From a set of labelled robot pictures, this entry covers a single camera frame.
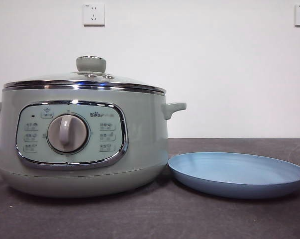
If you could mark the glass lid with green knob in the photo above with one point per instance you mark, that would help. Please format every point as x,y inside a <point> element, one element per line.
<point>91,65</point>

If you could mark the pale green electric steamer pot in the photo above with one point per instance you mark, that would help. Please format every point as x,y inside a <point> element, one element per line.
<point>144,124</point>

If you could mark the blue round plate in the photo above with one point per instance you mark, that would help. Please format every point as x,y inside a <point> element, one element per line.
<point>229,171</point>

